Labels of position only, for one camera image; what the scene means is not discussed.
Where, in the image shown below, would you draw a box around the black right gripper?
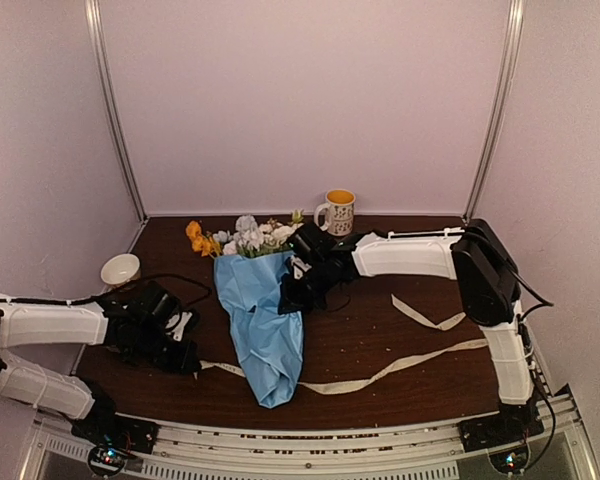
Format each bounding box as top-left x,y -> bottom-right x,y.
281,260 -> 337,314

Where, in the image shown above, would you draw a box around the blue fake flower stems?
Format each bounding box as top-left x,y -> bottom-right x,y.
211,215 -> 265,258

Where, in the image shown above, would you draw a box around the blue wrapping paper sheet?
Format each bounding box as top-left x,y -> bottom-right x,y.
214,252 -> 304,409

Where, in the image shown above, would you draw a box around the orange fake flower stem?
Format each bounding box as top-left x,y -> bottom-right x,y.
185,220 -> 222,258

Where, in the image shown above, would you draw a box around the cream ribbon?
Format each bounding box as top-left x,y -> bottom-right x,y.
199,292 -> 489,396

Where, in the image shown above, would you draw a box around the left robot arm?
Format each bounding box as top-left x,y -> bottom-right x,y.
0,280 -> 201,444

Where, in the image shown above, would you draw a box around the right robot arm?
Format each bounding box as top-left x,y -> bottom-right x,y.
278,220 -> 537,442

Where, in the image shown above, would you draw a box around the floral ceramic mug yellow inside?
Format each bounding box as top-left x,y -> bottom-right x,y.
313,189 -> 356,237

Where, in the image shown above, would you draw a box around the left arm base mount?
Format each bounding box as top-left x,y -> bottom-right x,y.
67,414 -> 159,454

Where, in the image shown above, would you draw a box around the front aluminium rail base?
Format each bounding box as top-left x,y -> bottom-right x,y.
16,394 -> 600,479

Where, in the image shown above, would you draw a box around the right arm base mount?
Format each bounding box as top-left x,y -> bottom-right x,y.
458,404 -> 544,452

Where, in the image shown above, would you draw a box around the right aluminium corner post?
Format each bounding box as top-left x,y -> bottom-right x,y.
462,0 -> 526,224

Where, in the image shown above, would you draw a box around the aluminium corner post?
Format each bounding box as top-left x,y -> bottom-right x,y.
84,0 -> 148,223
462,0 -> 526,224

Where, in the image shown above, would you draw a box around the left aluminium corner post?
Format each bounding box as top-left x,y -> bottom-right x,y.
84,0 -> 148,223

